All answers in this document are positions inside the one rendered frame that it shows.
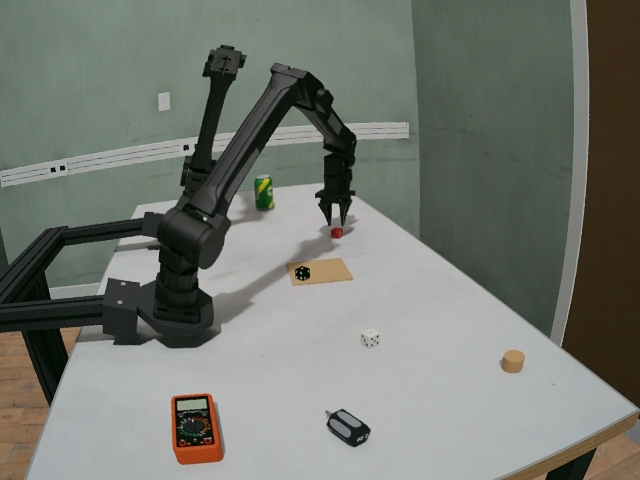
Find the tan short cylinder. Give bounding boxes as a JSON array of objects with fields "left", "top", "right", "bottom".
[{"left": 502, "top": 350, "right": 525, "bottom": 374}]

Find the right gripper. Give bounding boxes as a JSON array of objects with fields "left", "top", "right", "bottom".
[{"left": 315, "top": 173, "right": 355, "bottom": 227}]

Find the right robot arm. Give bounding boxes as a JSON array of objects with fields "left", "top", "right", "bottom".
[{"left": 153, "top": 62, "right": 357, "bottom": 324}]

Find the tan square mat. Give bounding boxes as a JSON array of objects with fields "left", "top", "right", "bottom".
[{"left": 286, "top": 258, "right": 354, "bottom": 286}]

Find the black die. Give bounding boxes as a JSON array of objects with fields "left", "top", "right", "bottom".
[{"left": 295, "top": 266, "right": 310, "bottom": 281}]

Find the green and yellow soda can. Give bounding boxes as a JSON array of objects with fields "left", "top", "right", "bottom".
[{"left": 254, "top": 175, "right": 274, "bottom": 211}]

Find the grey die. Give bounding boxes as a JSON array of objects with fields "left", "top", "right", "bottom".
[{"left": 361, "top": 329, "right": 380, "bottom": 348}]

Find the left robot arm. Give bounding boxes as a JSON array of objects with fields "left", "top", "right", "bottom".
[{"left": 180, "top": 45, "right": 246, "bottom": 198}]

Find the orange digital multimeter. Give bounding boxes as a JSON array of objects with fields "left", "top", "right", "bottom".
[{"left": 171, "top": 393, "right": 223, "bottom": 465}]

